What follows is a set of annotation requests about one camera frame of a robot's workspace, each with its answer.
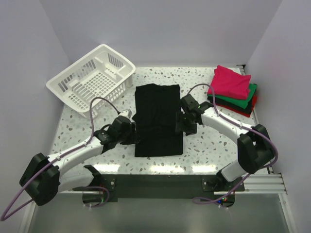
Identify white plastic laundry basket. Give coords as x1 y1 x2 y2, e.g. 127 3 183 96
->
46 44 136 119

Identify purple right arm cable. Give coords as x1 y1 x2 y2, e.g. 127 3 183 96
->
188 83 279 209

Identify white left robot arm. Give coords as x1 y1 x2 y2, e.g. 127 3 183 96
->
19 109 135 206

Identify black folded t shirt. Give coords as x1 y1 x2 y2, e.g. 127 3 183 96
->
215 96 257 117

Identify red folded t shirt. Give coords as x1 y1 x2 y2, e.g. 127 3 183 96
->
216 96 257 117

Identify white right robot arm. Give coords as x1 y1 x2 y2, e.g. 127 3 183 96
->
176 94 277 191

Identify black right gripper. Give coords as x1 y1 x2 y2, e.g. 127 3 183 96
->
175 111 197 136

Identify pink folded t shirt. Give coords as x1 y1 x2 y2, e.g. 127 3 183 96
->
207 65 251 100

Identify black t shirt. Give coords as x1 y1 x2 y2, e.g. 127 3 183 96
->
132 83 183 157
215 96 257 117

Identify green folded t shirt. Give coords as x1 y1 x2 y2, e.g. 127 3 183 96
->
215 83 258 109

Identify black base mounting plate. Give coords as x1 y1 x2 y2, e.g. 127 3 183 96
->
74 174 245 205

